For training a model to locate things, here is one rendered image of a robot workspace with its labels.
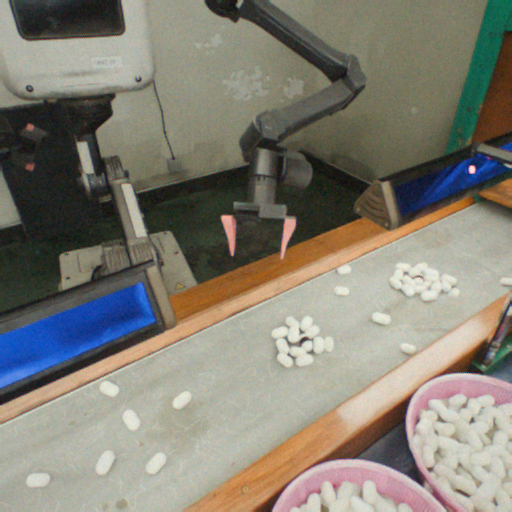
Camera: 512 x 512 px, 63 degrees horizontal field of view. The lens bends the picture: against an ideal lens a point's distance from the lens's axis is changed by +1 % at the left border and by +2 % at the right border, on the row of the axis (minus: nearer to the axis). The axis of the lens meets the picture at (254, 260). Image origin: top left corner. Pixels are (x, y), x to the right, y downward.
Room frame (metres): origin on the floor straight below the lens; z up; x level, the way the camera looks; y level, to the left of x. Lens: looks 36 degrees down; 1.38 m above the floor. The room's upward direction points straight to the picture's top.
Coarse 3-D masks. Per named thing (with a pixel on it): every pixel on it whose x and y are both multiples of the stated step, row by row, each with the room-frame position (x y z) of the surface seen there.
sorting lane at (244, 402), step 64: (384, 256) 0.88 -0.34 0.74; (448, 256) 0.88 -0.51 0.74; (256, 320) 0.65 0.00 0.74; (320, 320) 0.65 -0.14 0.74; (448, 320) 0.65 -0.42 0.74; (128, 384) 0.48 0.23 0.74; (192, 384) 0.48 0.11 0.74; (256, 384) 0.48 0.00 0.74; (320, 384) 0.48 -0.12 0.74; (0, 448) 0.36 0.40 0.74; (64, 448) 0.36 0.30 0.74; (128, 448) 0.36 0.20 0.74; (192, 448) 0.36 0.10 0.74; (256, 448) 0.36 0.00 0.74
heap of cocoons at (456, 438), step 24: (432, 408) 0.43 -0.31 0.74; (456, 408) 0.44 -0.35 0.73; (480, 408) 0.43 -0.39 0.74; (504, 408) 0.43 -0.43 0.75; (432, 432) 0.39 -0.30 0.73; (456, 432) 0.40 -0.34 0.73; (480, 432) 0.39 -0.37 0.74; (504, 432) 0.39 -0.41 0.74; (432, 456) 0.34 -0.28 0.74; (456, 456) 0.34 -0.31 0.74; (480, 456) 0.34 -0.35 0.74; (504, 456) 0.35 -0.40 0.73; (456, 480) 0.31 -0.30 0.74; (480, 480) 0.31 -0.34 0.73; (504, 480) 0.32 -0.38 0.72; (480, 504) 0.27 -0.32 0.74; (504, 504) 0.27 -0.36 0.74
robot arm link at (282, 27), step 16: (208, 0) 1.19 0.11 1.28; (256, 0) 1.17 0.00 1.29; (224, 16) 1.20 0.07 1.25; (240, 16) 1.19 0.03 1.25; (256, 16) 1.18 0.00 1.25; (272, 16) 1.17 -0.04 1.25; (288, 16) 1.20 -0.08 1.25; (272, 32) 1.18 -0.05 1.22; (288, 32) 1.17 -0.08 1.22; (304, 32) 1.19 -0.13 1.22; (304, 48) 1.17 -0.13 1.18; (320, 48) 1.17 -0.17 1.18; (320, 64) 1.17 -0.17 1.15; (336, 64) 1.17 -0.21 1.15; (352, 64) 1.17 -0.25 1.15; (336, 80) 1.18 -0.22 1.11
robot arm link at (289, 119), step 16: (352, 80) 1.07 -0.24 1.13; (320, 96) 1.01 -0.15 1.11; (336, 96) 1.04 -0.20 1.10; (352, 96) 1.08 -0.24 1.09; (272, 112) 0.86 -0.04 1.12; (288, 112) 0.90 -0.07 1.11; (304, 112) 0.93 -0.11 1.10; (320, 112) 0.96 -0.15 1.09; (336, 112) 1.13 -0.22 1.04; (256, 128) 0.80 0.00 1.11; (288, 128) 0.85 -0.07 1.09; (240, 144) 0.83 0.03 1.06
